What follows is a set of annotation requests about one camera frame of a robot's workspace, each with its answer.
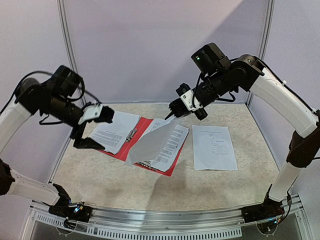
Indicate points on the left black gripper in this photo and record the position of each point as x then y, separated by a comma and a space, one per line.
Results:
86, 142

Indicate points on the right aluminium frame post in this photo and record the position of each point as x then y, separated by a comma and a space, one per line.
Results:
266, 29

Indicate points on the aluminium front rail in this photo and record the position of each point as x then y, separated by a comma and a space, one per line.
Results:
124, 224

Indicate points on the metal clip top of folder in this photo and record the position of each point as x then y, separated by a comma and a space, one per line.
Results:
146, 164

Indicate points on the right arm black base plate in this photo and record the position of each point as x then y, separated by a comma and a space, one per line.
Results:
258, 212

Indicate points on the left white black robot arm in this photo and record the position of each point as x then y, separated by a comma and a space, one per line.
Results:
49, 94

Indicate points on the printed paper sheet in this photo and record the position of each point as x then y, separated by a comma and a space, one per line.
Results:
152, 141
112, 136
173, 143

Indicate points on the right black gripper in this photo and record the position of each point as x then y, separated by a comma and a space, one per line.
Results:
180, 107

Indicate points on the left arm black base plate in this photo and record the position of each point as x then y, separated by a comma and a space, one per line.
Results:
65, 208

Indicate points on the stack of printed papers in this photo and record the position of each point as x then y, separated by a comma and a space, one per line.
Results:
213, 148

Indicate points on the metal clip folder spine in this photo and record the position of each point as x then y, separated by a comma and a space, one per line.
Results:
131, 135

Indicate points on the aluminium frame post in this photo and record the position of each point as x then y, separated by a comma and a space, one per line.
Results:
62, 11
266, 29

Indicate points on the left aluminium frame post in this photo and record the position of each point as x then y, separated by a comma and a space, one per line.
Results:
62, 11

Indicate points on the red file folder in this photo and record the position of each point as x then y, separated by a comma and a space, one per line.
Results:
141, 126

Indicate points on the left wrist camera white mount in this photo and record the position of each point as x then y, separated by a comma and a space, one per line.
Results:
97, 113

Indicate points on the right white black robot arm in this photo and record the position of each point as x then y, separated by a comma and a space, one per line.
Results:
220, 75

